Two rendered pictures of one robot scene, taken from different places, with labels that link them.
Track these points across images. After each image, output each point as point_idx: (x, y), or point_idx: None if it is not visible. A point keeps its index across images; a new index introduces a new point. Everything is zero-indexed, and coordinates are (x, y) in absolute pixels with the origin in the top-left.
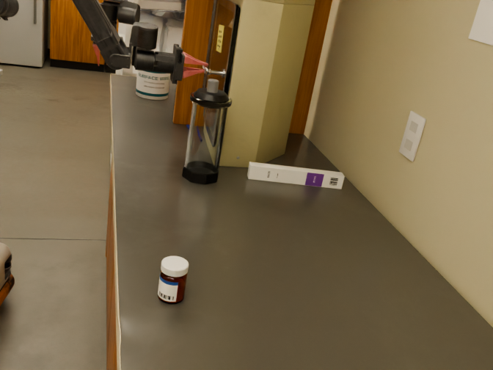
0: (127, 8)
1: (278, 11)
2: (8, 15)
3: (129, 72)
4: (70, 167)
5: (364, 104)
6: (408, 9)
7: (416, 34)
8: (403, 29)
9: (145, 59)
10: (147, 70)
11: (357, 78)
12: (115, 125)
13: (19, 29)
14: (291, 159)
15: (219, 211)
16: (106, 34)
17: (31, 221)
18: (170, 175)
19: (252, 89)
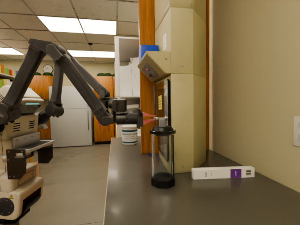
0: (112, 100)
1: (191, 78)
2: (58, 115)
3: (119, 136)
4: (100, 183)
5: (247, 123)
6: (264, 64)
7: (277, 73)
8: (264, 75)
9: (121, 117)
10: (122, 124)
11: (237, 111)
12: (110, 159)
13: (83, 133)
14: (211, 163)
15: (185, 210)
16: (98, 107)
17: (81, 214)
18: (143, 185)
19: (184, 124)
